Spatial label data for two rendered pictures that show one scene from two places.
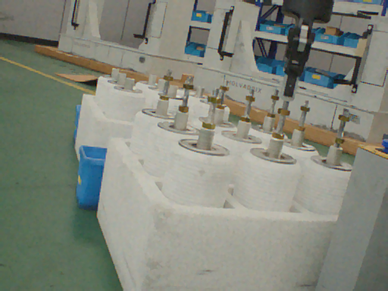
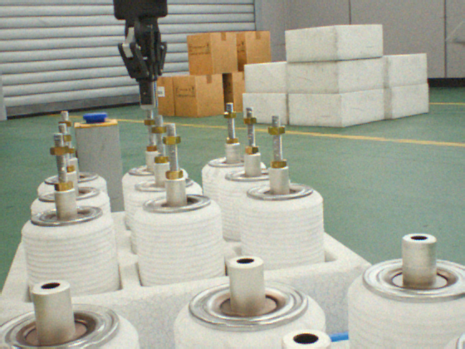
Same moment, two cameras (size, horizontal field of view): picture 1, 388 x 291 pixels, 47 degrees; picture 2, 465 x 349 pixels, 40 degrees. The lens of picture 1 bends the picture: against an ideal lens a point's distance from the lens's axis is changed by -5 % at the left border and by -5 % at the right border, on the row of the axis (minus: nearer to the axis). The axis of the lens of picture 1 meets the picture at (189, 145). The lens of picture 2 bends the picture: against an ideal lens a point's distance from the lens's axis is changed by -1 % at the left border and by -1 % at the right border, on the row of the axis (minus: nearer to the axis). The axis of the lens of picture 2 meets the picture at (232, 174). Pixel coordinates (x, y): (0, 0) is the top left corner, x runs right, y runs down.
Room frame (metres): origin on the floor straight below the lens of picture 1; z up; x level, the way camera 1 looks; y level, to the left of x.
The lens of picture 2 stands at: (1.59, 0.13, 0.41)
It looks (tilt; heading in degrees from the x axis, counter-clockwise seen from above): 10 degrees down; 189
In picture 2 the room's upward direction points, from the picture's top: 4 degrees counter-clockwise
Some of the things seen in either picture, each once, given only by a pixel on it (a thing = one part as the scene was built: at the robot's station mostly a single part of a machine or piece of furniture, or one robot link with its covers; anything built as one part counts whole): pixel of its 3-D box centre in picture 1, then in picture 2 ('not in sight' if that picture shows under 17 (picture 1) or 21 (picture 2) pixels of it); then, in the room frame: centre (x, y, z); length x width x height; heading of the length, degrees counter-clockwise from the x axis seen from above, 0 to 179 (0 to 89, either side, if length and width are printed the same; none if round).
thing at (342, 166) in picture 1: (332, 164); (71, 179); (0.75, -0.24, 0.25); 0.08 x 0.08 x 0.01
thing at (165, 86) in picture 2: not in sight; (180, 94); (-3.35, -1.05, 0.15); 0.30 x 0.24 x 0.30; 136
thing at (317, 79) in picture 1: (325, 78); not in sight; (5.97, -1.54, 0.36); 0.50 x 0.38 x 0.21; 138
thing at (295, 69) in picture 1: (292, 79); not in sight; (0.69, -0.13, 0.37); 0.03 x 0.01 x 0.05; 174
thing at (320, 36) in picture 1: (333, 37); not in sight; (5.95, -1.52, 0.90); 0.50 x 0.38 x 0.21; 138
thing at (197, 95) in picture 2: not in sight; (198, 95); (-3.09, -0.85, 0.15); 0.30 x 0.24 x 0.30; 46
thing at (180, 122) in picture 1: (180, 121); (252, 165); (0.77, 0.02, 0.26); 0.02 x 0.02 x 0.03
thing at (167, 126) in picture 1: (179, 129); (253, 175); (0.77, 0.02, 0.25); 0.08 x 0.08 x 0.01
